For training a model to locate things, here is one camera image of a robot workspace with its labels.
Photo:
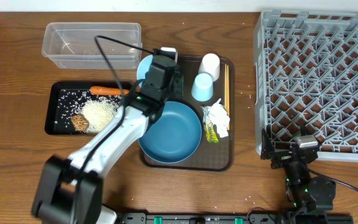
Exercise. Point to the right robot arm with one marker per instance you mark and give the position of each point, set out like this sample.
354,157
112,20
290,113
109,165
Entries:
312,196

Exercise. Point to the light blue bowl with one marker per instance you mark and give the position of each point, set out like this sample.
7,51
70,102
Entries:
143,67

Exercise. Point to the grey dishwasher rack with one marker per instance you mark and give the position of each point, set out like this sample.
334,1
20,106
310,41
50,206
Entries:
306,67

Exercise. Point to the white rice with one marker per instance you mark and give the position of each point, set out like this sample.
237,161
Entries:
98,114

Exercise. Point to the wooden chopstick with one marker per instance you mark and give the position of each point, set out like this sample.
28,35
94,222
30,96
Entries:
226,88
228,112

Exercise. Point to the clear plastic bin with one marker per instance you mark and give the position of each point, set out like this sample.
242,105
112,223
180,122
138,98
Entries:
71,45

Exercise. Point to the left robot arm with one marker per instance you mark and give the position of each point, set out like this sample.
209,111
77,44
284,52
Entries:
70,190

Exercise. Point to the right wooden chopstick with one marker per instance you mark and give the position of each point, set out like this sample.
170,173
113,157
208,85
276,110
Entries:
228,112

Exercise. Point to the light blue plastic cup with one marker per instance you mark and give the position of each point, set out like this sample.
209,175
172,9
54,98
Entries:
202,89

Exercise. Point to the orange carrot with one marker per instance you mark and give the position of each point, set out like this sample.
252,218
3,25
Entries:
102,90

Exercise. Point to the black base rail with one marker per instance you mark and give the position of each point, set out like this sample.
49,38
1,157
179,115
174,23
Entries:
252,218

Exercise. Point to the black plastic tray bin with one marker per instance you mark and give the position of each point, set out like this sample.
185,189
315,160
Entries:
67,99

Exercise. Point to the yellow green snack wrapper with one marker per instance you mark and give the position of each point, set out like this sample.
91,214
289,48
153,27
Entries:
208,125

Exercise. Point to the pink plastic cup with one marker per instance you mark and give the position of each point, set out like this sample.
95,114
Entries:
210,64

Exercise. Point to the white tissue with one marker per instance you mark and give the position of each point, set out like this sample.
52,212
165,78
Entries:
219,117

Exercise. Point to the brown serving tray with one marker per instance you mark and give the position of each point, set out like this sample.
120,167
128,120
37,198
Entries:
214,157

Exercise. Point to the dark blue plate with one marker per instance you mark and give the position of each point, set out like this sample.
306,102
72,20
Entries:
175,136

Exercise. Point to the brown food scrap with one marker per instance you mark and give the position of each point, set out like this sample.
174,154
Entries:
79,122

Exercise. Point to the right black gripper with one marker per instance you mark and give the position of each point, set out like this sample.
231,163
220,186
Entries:
281,157

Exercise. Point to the left wooden chopstick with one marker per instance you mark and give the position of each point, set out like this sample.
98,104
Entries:
226,88

